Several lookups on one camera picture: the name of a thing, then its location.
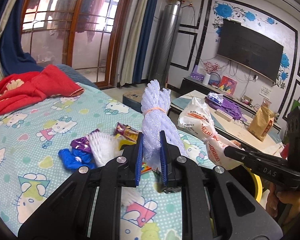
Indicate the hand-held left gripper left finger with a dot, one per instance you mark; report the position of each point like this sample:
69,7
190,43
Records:
139,155

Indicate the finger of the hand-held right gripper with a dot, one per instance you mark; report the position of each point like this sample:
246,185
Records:
240,155

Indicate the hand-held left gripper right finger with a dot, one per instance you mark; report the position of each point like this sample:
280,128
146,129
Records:
163,155

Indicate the yellow wrapper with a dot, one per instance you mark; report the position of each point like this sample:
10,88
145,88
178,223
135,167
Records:
126,144

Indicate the yellow trash bin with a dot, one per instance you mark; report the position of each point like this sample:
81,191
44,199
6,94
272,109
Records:
257,182

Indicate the white foam fruit net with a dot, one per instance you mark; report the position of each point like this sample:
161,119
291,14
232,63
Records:
103,147

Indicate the white foam net bundle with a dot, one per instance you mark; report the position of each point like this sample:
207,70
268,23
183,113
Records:
152,120

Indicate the orange rubber band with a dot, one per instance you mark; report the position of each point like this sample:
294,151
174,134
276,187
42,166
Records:
155,109

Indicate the white printed plastic bag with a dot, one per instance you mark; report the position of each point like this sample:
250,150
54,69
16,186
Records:
197,120

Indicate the blue wrapper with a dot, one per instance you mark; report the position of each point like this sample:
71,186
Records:
75,158

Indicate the person's right hand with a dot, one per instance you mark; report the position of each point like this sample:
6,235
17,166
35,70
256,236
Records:
290,197

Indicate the colourful candy tube wrapper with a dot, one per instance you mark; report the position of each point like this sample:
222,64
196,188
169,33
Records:
145,167

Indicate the white patterned coffee table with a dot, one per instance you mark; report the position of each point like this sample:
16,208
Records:
240,130

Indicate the brown orange snack wrapper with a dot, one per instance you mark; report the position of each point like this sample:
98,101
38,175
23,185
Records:
126,131

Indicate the brown paper bag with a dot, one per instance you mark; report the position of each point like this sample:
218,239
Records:
261,122

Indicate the beige power strip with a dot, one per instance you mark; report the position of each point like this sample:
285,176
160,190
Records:
225,115

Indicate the purple bag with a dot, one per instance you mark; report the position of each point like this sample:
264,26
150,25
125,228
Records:
231,108

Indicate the round padded stool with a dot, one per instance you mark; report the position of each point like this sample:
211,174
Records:
131,101

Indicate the purple snack wrapper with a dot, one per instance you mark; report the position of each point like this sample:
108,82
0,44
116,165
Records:
81,143

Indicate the white blue packet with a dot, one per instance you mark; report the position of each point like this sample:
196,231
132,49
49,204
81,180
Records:
215,97

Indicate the green tote bag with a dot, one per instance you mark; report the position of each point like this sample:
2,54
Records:
295,105

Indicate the white paper notice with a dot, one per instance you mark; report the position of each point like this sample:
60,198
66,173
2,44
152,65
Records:
265,90

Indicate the colourful picture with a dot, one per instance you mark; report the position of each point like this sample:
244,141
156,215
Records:
227,85

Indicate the dark television cabinet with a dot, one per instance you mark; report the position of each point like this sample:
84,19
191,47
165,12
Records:
190,86

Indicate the purple box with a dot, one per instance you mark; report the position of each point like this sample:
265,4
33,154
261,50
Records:
197,72

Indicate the red flower branches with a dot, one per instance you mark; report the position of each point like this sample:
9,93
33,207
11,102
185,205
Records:
211,66

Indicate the grey blue sofa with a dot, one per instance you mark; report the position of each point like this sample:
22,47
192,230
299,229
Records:
75,73

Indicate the cartoon cat printed bed sheet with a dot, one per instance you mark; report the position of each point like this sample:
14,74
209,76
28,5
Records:
40,120

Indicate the grey tower air conditioner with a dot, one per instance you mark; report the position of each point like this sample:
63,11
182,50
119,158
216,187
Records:
165,45

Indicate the beige curtain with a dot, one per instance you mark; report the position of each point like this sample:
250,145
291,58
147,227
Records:
132,35
0,37

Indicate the dark blue curtain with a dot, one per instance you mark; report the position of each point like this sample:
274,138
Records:
10,42
146,35

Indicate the red printed blanket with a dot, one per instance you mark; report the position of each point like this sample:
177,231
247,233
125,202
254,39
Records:
27,87

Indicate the wooden framed glass door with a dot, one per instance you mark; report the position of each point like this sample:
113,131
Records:
72,25

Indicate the black wall television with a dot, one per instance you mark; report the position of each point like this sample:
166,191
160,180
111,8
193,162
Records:
250,48

